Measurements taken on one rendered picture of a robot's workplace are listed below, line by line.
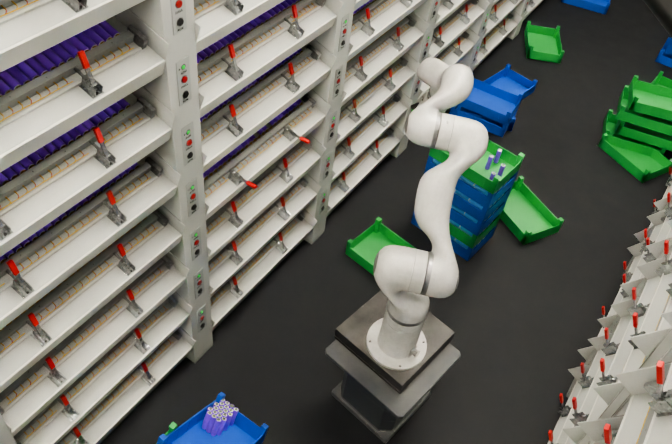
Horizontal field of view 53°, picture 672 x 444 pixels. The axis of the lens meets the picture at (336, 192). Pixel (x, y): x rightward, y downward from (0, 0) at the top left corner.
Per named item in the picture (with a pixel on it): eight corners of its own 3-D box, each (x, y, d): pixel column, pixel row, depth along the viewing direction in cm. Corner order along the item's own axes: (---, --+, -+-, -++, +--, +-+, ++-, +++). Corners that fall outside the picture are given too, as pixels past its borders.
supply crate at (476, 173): (519, 169, 264) (525, 154, 258) (492, 194, 252) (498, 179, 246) (456, 132, 276) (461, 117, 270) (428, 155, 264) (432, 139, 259)
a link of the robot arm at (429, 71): (414, 71, 198) (411, 77, 228) (458, 102, 198) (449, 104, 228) (432, 45, 197) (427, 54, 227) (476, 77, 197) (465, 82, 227)
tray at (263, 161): (322, 123, 233) (331, 105, 226) (202, 223, 195) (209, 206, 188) (279, 86, 235) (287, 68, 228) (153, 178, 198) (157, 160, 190)
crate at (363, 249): (431, 269, 275) (435, 257, 269) (401, 297, 264) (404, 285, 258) (376, 229, 288) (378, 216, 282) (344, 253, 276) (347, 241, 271)
